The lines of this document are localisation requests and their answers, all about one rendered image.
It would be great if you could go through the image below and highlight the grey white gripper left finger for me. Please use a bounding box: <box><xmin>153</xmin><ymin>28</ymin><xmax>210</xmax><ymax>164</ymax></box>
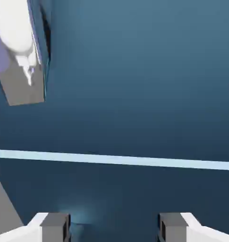
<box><xmin>0</xmin><ymin>212</ymin><xmax>72</xmax><ymax>242</ymax></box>

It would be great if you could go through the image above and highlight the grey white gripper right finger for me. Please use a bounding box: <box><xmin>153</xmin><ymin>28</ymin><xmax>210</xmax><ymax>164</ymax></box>
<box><xmin>157</xmin><ymin>212</ymin><xmax>229</xmax><ymax>242</ymax></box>

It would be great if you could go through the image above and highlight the blue cabinet door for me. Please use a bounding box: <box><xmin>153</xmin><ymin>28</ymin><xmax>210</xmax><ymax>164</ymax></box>
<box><xmin>0</xmin><ymin>0</ymin><xmax>229</xmax><ymax>164</ymax></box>
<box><xmin>0</xmin><ymin>157</ymin><xmax>229</xmax><ymax>242</ymax></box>

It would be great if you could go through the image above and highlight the blue painted cabinet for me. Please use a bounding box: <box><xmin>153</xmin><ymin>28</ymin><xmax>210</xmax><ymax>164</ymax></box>
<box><xmin>0</xmin><ymin>0</ymin><xmax>229</xmax><ymax>242</ymax></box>

